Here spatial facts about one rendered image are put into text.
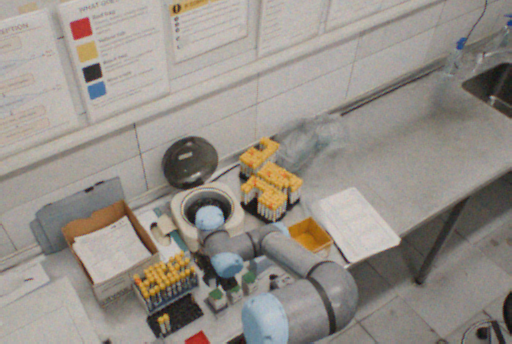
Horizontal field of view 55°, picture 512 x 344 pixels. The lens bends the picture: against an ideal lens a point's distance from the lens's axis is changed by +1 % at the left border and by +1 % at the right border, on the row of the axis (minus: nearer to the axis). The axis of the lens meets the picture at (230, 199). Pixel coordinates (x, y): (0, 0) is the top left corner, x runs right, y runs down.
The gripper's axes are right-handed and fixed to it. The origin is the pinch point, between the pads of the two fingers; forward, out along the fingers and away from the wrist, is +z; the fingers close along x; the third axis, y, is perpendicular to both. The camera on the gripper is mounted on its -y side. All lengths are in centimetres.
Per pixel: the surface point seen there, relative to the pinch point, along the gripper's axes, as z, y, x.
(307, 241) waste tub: 12.3, 2.7, -42.6
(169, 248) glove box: 6.2, 25.9, 3.0
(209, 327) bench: 13.3, -4.5, 6.4
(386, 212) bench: 13, -4, -78
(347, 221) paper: 12, 1, -61
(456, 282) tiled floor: 101, -24, -142
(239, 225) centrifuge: 3.2, 17.9, -22.0
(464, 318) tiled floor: 101, -40, -127
